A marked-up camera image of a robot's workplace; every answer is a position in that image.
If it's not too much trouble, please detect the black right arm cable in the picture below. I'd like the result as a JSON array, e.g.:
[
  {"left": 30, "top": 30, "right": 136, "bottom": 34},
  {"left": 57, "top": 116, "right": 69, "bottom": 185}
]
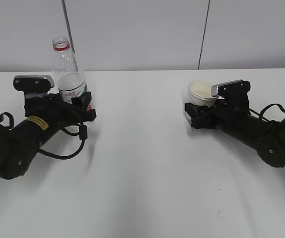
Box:
[{"left": 248, "top": 103, "right": 285, "bottom": 122}]

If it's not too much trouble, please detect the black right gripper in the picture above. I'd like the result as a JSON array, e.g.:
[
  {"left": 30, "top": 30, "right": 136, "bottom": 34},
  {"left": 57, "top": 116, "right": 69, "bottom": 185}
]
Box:
[{"left": 185, "top": 99, "right": 252, "bottom": 131}]

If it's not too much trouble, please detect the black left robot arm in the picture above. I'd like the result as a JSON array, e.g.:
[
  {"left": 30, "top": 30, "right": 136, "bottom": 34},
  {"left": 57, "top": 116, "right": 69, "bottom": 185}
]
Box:
[{"left": 0, "top": 92, "right": 96, "bottom": 179}]

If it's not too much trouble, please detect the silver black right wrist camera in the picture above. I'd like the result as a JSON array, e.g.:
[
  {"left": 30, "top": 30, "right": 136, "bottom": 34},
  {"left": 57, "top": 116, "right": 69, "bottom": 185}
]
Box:
[{"left": 211, "top": 80, "right": 251, "bottom": 112}]

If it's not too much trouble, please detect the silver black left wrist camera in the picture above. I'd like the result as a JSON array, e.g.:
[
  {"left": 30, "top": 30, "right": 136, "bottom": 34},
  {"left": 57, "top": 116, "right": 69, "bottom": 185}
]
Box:
[{"left": 13, "top": 75, "right": 55, "bottom": 98}]

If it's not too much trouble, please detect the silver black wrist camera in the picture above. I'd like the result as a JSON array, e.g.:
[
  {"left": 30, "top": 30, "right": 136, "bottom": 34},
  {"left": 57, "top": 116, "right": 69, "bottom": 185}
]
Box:
[
  {"left": 211, "top": 80, "right": 251, "bottom": 112},
  {"left": 13, "top": 75, "right": 55, "bottom": 98}
]

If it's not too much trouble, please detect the white paper cup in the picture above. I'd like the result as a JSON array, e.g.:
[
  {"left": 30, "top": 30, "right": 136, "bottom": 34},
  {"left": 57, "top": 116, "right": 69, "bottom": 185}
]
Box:
[{"left": 186, "top": 80, "right": 218, "bottom": 108}]

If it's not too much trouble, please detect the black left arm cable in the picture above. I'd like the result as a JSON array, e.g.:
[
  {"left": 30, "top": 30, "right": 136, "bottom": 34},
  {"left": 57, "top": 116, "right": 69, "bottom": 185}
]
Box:
[{"left": 0, "top": 99, "right": 88, "bottom": 160}]

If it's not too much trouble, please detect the clear water bottle red label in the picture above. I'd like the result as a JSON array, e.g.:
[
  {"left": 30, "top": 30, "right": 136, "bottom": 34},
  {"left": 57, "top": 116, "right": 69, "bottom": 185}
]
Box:
[{"left": 52, "top": 36, "right": 87, "bottom": 104}]

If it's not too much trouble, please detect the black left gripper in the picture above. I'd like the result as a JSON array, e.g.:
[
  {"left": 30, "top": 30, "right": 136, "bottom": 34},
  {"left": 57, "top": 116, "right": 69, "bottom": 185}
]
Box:
[{"left": 24, "top": 92, "right": 96, "bottom": 131}]

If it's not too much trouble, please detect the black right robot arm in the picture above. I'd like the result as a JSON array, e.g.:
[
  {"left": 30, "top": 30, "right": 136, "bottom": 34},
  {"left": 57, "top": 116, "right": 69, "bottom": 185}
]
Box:
[{"left": 185, "top": 100, "right": 285, "bottom": 168}]

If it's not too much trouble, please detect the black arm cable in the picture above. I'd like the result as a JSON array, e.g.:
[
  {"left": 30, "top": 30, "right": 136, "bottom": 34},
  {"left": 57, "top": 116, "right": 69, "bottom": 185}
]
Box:
[
  {"left": 248, "top": 103, "right": 285, "bottom": 122},
  {"left": 0, "top": 99, "right": 88, "bottom": 160}
]

